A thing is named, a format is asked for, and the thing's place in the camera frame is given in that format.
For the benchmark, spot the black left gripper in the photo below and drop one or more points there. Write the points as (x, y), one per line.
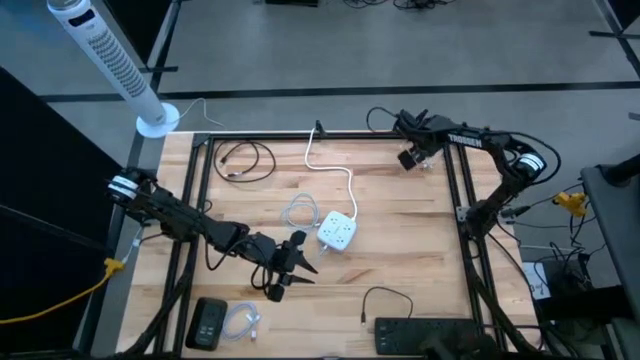
(280, 257)

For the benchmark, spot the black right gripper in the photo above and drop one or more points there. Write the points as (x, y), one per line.
(425, 131)

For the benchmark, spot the white cube power strip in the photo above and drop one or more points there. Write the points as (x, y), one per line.
(337, 231)

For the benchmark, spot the black power strip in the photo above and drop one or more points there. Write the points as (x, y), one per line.
(400, 335)

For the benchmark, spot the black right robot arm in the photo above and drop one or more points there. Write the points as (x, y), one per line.
(505, 150)

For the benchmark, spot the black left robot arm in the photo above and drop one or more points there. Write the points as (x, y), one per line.
(175, 215)

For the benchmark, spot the black charger box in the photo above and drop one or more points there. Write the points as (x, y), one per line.
(206, 324)

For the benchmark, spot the yellow plug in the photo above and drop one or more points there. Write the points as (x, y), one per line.
(570, 201)

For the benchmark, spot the small white plug adapter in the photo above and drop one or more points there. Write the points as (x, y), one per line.
(136, 243)

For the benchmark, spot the white paper sheet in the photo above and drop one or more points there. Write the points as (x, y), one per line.
(537, 282)

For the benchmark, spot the black side cart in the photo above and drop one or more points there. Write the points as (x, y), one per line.
(615, 225)

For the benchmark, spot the white tower fan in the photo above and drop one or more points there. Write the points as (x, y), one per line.
(115, 60)

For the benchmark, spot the silver corner bracket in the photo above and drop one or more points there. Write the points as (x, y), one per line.
(461, 214)

